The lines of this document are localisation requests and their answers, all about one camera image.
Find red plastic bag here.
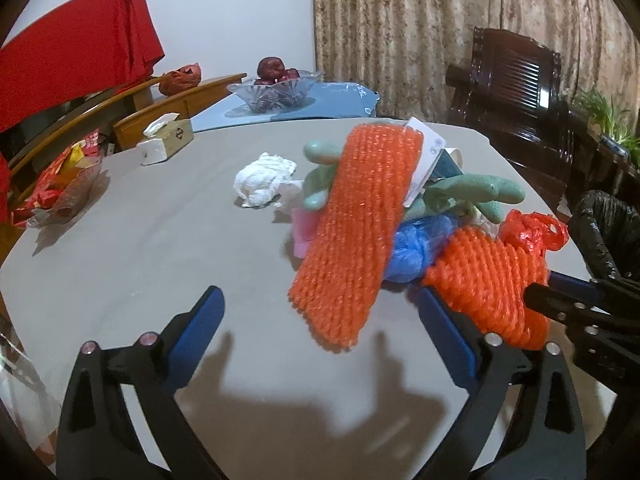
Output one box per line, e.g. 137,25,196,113
498,209,570,257

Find short orange foam net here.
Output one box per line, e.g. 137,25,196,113
422,226,549,350

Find green rubber glove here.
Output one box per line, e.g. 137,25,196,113
303,141,525,224

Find blue plastic bag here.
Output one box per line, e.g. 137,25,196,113
383,214,459,284

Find long orange foam net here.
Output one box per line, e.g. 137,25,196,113
288,124,423,350

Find pink wrapper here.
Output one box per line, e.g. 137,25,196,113
291,208,321,259

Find dark wooden side table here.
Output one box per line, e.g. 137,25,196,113
565,131,639,212

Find green potted plant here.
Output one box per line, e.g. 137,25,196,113
573,88,639,165

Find dark wooden armchair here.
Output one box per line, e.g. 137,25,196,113
446,27,574,204

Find glass snack bowl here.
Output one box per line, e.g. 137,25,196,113
11,129,103,228

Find crumpled white tissue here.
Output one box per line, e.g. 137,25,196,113
233,153,303,208

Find tissue box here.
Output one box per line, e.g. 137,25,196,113
136,113,194,166

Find wooden bench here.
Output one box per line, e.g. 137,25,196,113
0,71,249,261

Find beige curtain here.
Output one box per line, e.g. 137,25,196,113
311,0,640,137

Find glass fruit bowl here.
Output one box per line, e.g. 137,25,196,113
227,70,323,114

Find red apples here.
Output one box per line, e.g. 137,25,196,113
255,56,300,84

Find red cloth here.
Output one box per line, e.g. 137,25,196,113
0,0,166,134

